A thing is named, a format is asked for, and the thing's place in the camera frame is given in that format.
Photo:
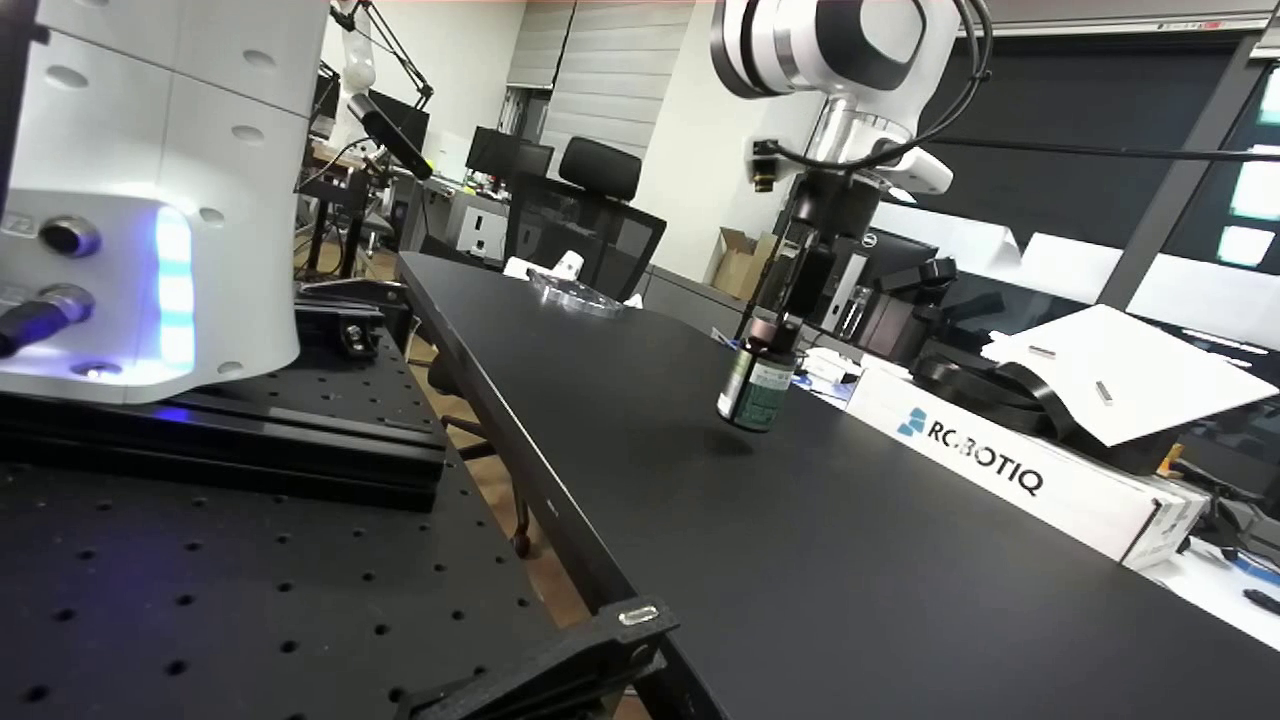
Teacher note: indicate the white paper sheet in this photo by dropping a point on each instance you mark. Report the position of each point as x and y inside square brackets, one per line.
[1134, 367]

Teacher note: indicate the black perforated breadboard table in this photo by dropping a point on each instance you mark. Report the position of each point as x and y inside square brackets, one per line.
[241, 600]

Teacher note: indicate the black computer monitor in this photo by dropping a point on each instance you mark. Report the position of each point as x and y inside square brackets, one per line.
[506, 159]

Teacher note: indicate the dark green bottle white cap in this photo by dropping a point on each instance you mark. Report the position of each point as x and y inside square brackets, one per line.
[759, 387]

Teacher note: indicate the blue white plastic package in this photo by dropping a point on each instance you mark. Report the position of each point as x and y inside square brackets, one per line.
[828, 369]

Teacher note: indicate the black bag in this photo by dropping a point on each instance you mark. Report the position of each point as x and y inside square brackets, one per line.
[995, 387]

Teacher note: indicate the brown cardboard box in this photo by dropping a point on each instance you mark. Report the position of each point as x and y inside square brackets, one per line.
[739, 264]

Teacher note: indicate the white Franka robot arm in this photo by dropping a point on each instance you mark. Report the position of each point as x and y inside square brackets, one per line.
[163, 187]

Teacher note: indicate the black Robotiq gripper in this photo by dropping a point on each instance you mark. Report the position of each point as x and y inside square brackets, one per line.
[816, 244]

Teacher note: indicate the white Robotiq cardboard box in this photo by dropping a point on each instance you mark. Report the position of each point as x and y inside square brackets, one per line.
[1015, 462]

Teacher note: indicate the black office chair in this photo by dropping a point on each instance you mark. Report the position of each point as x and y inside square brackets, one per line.
[602, 215]

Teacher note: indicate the black aluminium extrusion bar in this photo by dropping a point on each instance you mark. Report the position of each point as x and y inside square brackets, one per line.
[563, 665]

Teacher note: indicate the clear reflective plastic sheet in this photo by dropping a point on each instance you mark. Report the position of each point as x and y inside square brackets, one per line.
[580, 296]

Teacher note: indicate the black diagonal frame pole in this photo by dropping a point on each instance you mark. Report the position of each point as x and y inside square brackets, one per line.
[1182, 166]

